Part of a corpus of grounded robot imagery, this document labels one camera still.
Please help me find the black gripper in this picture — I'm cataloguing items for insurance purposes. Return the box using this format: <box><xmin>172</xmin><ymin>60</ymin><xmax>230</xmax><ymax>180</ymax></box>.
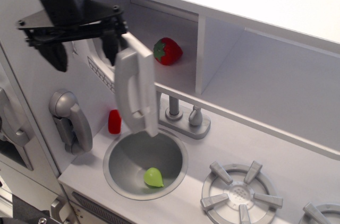
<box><xmin>17</xmin><ymin>0</ymin><xmax>128</xmax><ymax>72</ymax></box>

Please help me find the white toy microwave door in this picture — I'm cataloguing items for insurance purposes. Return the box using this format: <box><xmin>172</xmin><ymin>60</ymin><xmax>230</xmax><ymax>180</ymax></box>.
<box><xmin>86</xmin><ymin>32</ymin><xmax>159</xmax><ymax>137</ymax></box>

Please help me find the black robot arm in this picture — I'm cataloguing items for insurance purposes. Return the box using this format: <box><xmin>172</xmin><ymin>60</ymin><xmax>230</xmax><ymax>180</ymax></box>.
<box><xmin>17</xmin><ymin>0</ymin><xmax>128</xmax><ymax>72</ymax></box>

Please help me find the grey toy telephone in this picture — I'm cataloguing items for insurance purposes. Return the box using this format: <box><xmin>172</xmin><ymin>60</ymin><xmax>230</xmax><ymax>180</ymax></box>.
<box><xmin>49</xmin><ymin>89</ymin><xmax>92</xmax><ymax>156</ymax></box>

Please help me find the red toy cup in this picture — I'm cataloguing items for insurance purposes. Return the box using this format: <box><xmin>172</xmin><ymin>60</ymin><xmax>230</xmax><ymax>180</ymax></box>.
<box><xmin>108</xmin><ymin>109</ymin><xmax>122</xmax><ymax>135</ymax></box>

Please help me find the red toy strawberry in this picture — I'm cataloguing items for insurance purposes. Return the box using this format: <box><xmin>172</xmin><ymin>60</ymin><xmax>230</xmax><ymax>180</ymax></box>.
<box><xmin>153</xmin><ymin>38</ymin><xmax>183</xmax><ymax>66</ymax></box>

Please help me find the grey round sink basin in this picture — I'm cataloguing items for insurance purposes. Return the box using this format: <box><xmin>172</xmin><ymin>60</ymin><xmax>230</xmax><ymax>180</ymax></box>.
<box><xmin>103</xmin><ymin>130</ymin><xmax>189</xmax><ymax>200</ymax></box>

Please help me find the grey toy faucet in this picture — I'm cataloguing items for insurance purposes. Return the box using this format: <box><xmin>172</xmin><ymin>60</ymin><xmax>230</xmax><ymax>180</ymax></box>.
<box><xmin>157</xmin><ymin>92</ymin><xmax>211</xmax><ymax>140</ymax></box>

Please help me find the green toy pear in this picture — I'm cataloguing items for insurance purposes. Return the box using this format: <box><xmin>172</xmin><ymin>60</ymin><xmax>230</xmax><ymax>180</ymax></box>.
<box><xmin>143</xmin><ymin>167</ymin><xmax>164</xmax><ymax>187</ymax></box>

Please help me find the white toy kitchen cabinet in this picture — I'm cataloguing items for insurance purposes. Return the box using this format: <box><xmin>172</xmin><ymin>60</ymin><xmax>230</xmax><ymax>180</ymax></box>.
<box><xmin>1</xmin><ymin>0</ymin><xmax>339</xmax><ymax>223</ymax></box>

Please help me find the grey stove burner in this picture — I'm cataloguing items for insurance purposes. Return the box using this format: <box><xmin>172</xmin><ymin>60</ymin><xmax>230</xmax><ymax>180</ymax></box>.
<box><xmin>200</xmin><ymin>161</ymin><xmax>283</xmax><ymax>223</ymax></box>
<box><xmin>299</xmin><ymin>203</ymin><xmax>339</xmax><ymax>224</ymax></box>

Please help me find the grey fridge door handle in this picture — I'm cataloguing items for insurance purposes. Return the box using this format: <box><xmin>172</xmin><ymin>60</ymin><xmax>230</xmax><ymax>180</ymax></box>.
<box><xmin>1</xmin><ymin>88</ymin><xmax>30</xmax><ymax>147</ymax></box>

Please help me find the grey oven door handle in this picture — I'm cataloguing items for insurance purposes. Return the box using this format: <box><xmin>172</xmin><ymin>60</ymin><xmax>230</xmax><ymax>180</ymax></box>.
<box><xmin>50</xmin><ymin>199</ymin><xmax>69</xmax><ymax>223</ymax></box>

